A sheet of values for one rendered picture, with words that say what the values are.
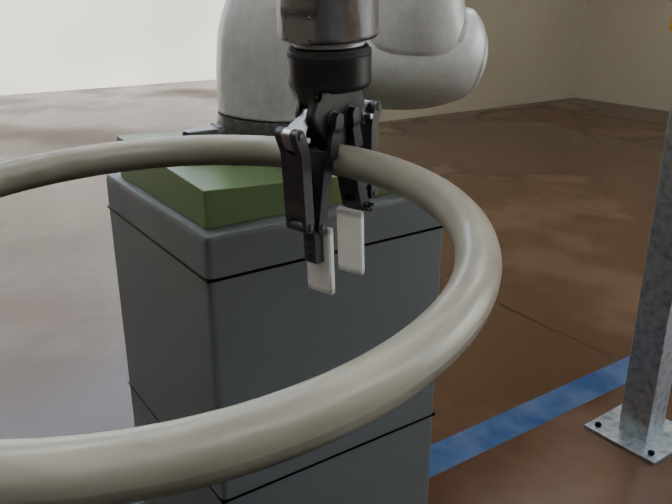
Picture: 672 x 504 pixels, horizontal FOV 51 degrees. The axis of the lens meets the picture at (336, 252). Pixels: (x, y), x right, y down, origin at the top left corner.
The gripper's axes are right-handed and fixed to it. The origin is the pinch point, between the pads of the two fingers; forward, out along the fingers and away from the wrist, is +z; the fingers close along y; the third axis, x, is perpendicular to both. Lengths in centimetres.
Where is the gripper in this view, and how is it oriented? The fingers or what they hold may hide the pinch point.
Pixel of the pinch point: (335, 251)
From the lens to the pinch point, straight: 71.0
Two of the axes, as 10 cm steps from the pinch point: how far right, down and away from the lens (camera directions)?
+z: 0.3, 9.1, 4.2
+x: 8.0, 2.3, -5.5
